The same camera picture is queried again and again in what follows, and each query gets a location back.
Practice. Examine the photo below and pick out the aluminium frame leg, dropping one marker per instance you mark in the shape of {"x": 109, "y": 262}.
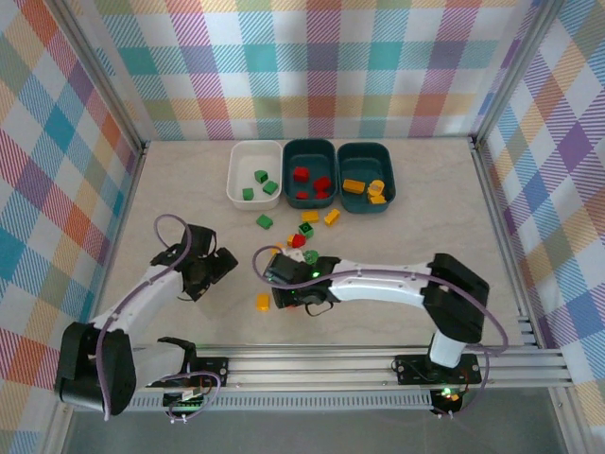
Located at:
{"x": 59, "y": 428}
{"x": 572, "y": 421}

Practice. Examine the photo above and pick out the plaid cloth backdrop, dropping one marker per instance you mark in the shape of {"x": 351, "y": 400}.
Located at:
{"x": 307, "y": 61}
{"x": 42, "y": 189}
{"x": 567, "y": 189}

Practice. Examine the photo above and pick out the green terminal controller board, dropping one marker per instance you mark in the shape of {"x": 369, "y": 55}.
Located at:
{"x": 186, "y": 402}

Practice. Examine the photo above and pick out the aluminium frame post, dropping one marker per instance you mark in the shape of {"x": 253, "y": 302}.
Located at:
{"x": 104, "y": 71}
{"x": 513, "y": 71}

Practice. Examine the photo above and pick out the round green lego plate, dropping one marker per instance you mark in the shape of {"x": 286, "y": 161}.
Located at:
{"x": 310, "y": 256}

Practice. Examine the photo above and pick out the teal plastic container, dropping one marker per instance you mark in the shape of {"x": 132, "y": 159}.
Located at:
{"x": 364, "y": 163}
{"x": 309, "y": 158}

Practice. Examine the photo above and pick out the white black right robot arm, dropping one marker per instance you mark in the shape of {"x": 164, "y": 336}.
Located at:
{"x": 378, "y": 284}

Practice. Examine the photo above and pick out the oval yellow lego piece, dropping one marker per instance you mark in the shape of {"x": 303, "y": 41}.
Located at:
{"x": 376, "y": 187}

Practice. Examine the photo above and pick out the white plastic container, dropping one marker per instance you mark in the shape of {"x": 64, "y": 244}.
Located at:
{"x": 246, "y": 165}

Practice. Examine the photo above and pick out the aluminium side frame rail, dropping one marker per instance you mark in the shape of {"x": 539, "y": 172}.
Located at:
{"x": 126, "y": 203}
{"x": 504, "y": 236}

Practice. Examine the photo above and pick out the aluminium front frame rail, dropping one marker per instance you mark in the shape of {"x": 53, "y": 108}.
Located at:
{"x": 307, "y": 369}

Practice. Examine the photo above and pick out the controller board with orange part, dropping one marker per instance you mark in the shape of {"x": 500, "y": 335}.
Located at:
{"x": 446, "y": 399}

